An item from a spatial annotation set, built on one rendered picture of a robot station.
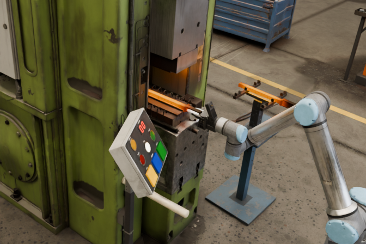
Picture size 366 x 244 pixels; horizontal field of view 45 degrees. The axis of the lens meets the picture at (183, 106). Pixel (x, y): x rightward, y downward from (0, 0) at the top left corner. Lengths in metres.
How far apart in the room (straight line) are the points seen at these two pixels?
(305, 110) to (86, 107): 1.16
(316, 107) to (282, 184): 1.75
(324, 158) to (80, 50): 1.36
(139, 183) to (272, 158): 2.21
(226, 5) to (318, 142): 4.47
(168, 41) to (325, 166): 0.98
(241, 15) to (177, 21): 4.12
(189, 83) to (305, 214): 1.41
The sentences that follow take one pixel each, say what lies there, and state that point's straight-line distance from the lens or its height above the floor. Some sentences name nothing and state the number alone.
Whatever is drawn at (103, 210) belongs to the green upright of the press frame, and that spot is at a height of 0.36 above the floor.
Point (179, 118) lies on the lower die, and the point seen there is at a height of 0.96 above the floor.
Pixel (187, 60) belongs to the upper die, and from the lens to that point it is 2.42.
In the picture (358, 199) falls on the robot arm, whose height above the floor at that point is 0.87.
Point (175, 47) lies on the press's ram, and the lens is 2.28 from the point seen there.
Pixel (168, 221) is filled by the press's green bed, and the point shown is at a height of 0.23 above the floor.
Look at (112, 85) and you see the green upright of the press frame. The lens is 2.25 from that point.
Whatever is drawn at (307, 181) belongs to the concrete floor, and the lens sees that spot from 3.88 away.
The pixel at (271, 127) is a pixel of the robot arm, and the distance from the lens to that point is 2.43.
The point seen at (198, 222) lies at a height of 0.00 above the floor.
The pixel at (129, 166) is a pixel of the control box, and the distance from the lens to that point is 1.95.
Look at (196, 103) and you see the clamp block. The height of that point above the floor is 0.98.
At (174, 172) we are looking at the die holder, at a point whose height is 0.64.
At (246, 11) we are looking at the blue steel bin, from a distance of 6.29.
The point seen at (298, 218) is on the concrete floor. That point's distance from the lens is 3.50.
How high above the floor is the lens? 2.30
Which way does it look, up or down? 30 degrees down
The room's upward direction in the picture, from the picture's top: 5 degrees clockwise
